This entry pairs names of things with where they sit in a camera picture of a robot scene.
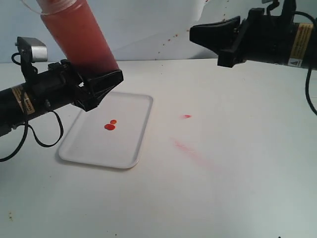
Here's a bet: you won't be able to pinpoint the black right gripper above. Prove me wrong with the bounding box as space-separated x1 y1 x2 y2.
189 7 295 67

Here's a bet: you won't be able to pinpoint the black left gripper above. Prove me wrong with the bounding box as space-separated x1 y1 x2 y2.
32 59 123 112

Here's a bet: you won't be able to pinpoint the red sauce squeeze bottle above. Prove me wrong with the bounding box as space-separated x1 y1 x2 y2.
37 0 119 76

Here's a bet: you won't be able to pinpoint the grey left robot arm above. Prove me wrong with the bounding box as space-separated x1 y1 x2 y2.
0 59 123 135

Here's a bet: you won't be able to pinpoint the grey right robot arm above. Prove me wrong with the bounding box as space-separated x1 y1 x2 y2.
189 8 317 69

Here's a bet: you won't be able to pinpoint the red sauce drops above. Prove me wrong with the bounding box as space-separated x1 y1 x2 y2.
104 119 117 131

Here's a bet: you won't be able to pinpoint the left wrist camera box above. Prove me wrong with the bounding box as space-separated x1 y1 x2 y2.
15 37 48 78

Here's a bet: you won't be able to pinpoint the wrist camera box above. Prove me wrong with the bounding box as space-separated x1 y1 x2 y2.
15 37 48 78
262 0 297 17

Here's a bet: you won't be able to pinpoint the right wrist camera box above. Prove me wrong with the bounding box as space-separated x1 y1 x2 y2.
262 0 297 17

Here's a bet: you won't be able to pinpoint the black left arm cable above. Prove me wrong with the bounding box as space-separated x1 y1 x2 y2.
0 52 64 162

